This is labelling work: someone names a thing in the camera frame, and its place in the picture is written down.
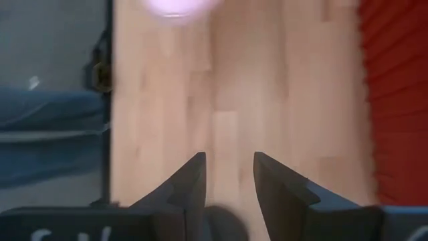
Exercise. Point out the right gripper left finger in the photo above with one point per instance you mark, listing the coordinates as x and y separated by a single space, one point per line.
182 187

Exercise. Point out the white foam slide sandal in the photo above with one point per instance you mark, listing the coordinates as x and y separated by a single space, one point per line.
179 8

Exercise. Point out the black frame clamp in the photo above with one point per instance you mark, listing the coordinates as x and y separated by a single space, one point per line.
100 70

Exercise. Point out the large red plastic bin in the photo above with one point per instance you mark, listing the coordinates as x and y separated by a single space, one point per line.
398 100

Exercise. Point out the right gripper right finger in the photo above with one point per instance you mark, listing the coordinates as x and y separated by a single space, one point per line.
284 201

